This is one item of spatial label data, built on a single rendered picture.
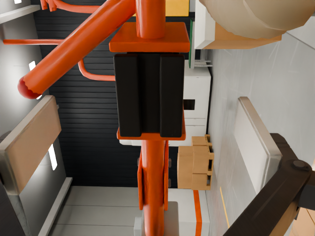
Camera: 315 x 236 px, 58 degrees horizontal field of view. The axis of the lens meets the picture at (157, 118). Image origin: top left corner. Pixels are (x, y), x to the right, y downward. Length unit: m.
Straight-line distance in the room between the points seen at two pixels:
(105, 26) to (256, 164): 0.16
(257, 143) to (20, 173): 0.13
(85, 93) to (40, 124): 12.09
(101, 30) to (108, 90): 11.76
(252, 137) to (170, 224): 0.21
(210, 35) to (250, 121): 1.41
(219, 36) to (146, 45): 1.38
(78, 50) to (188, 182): 7.84
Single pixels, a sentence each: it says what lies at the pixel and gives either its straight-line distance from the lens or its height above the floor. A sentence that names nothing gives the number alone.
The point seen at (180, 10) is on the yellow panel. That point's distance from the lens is 7.62.
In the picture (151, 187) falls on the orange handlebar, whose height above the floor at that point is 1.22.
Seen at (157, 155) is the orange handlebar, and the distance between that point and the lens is 0.27.
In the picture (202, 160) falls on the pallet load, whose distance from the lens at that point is 7.55.
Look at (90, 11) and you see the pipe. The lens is 8.16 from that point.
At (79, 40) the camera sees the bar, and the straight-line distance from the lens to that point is 0.25.
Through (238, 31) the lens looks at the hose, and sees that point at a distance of 0.17.
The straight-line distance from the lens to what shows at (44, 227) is 13.03.
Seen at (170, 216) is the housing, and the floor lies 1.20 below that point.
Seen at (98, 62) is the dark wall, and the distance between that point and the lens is 11.67.
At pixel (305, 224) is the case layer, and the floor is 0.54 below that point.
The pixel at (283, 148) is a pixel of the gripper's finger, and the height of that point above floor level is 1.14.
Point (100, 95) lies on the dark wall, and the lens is 12.18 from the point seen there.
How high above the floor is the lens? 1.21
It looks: 2 degrees up
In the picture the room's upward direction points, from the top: 89 degrees counter-clockwise
